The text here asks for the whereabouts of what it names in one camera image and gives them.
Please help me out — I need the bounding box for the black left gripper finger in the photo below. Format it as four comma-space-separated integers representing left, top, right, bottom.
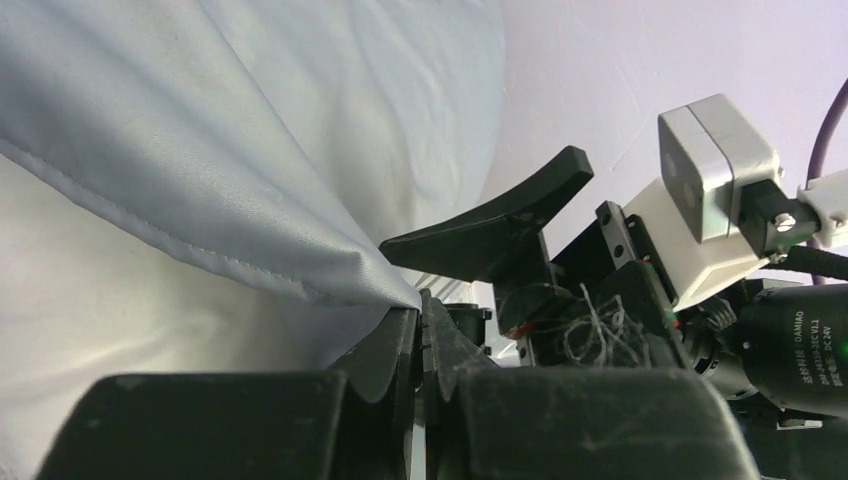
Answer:
38, 309, 419, 479

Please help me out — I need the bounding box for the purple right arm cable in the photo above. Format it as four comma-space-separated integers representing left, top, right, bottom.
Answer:
805, 78, 848, 190

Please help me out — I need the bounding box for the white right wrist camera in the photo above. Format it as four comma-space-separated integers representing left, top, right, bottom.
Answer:
622, 93, 848, 313

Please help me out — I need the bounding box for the grey pillowcase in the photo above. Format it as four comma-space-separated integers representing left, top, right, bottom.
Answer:
1, 1, 505, 308

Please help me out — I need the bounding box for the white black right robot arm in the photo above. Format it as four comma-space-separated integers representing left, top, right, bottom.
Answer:
380, 147, 847, 430

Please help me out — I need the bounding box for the white pillow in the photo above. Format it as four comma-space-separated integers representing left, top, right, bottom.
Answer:
1, 159, 385, 479

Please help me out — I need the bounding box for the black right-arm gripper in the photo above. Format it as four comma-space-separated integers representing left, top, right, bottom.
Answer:
379, 146, 759, 479

